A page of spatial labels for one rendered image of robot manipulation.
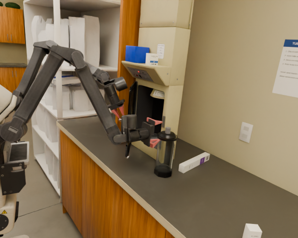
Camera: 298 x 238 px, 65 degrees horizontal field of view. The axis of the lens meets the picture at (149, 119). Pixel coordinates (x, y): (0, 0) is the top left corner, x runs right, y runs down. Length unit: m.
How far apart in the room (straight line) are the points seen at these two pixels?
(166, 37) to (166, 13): 0.12
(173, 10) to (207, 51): 0.48
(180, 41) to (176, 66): 0.13
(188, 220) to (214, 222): 0.11
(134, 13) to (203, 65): 0.57
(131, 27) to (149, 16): 0.16
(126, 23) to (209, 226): 1.18
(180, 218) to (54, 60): 0.82
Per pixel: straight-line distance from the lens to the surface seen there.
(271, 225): 1.18
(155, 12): 1.41
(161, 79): 1.24
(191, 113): 1.76
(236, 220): 1.12
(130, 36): 1.54
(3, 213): 1.41
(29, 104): 1.04
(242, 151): 1.56
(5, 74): 6.03
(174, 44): 1.27
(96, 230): 1.84
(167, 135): 1.19
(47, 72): 1.03
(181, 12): 1.30
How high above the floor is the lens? 1.60
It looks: 17 degrees down
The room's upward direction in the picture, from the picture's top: 5 degrees clockwise
